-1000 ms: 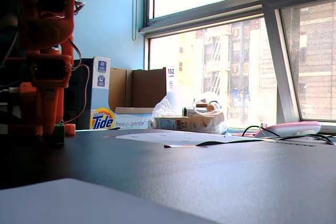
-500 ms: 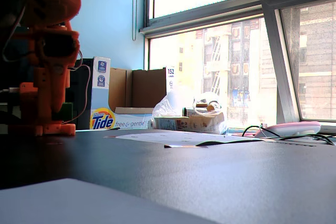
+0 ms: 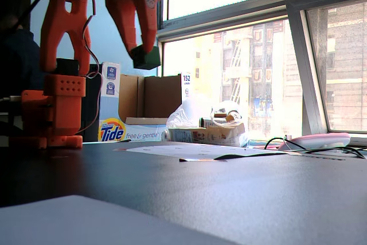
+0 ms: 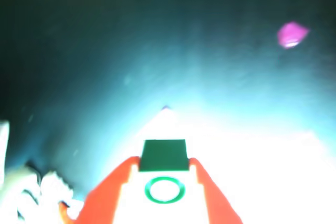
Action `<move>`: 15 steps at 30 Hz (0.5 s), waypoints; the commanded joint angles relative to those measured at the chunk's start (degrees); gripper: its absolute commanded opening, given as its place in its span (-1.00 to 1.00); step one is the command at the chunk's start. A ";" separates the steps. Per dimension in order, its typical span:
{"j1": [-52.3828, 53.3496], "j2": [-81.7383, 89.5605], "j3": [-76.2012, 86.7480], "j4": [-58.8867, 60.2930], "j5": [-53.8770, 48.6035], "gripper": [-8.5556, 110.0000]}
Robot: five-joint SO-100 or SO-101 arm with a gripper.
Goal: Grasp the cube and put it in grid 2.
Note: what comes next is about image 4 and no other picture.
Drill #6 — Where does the white numbered grid paper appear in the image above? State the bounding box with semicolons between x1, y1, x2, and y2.
131;106;336;224

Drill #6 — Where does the green cube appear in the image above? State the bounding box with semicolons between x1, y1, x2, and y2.
113;138;211;224

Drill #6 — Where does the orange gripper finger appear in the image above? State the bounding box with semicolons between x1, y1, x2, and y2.
77;155;141;224
188;157;244;224

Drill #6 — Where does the pink tape strip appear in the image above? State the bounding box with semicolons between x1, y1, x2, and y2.
277;21;311;49

